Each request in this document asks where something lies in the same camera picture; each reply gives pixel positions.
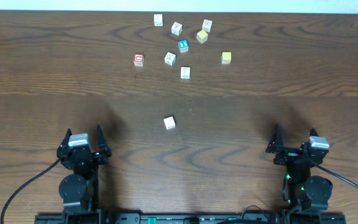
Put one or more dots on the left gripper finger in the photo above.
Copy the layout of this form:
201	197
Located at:
102	143
66	139

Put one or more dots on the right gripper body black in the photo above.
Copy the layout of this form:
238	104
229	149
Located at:
289	154

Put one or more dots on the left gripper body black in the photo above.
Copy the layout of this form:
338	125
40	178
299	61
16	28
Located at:
84	155

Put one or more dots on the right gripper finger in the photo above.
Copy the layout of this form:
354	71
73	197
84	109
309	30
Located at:
276	142
313	132

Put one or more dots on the plain white block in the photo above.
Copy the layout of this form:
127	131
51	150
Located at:
169	122

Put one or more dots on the yellow block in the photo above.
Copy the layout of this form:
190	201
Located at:
226	57

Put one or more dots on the white block with pattern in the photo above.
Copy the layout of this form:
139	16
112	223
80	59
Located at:
185	72

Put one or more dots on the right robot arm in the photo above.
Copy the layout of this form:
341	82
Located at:
304	192

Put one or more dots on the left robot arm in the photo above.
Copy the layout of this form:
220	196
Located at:
80	190

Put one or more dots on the red letter block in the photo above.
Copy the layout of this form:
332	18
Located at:
138	60

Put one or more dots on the blue letter block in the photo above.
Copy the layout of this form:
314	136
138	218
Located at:
183	46

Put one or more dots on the yellow-top block near centre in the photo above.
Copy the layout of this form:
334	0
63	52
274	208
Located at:
202	36

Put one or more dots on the white block tilted top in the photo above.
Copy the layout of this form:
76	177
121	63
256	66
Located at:
176	28

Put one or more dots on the white block top left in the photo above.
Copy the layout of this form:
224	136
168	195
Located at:
158	20

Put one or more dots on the white patterned block top right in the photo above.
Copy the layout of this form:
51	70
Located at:
207	25

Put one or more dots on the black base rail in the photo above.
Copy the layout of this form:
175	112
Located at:
135	218

